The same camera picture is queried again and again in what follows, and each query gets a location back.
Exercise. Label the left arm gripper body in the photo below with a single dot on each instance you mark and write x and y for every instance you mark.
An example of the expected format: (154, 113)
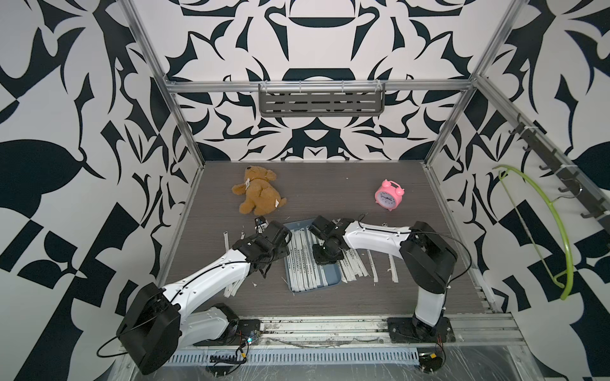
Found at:
(283, 252)

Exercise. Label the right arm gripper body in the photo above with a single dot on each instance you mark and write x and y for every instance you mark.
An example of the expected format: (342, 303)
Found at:
(322, 252)

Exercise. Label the white paper-wrapped straw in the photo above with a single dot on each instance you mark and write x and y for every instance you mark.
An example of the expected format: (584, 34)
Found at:
(393, 269)
(289, 264)
(298, 263)

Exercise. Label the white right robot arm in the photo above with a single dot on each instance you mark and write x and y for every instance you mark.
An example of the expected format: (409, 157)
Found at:
(430, 260)

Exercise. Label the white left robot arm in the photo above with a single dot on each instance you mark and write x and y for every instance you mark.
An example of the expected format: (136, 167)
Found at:
(159, 321)

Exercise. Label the blue storage box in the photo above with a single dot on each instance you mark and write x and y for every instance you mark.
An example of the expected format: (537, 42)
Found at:
(315, 277)

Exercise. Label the brown teddy bear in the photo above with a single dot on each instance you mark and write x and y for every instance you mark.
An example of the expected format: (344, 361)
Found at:
(261, 198)

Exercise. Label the pink alarm clock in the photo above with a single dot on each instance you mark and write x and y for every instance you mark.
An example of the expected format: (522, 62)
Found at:
(389, 195)

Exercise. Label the green plastic hanger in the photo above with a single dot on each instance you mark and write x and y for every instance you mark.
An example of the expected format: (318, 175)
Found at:
(544, 253)

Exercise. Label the grey metal wall shelf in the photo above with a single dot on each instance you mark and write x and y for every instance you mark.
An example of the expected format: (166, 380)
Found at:
(321, 98)

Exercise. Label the white cable duct strip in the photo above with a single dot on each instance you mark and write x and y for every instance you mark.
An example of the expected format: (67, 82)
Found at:
(295, 356)

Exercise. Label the grey wall hook rack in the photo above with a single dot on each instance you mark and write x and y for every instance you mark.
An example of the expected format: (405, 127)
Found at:
(575, 183)

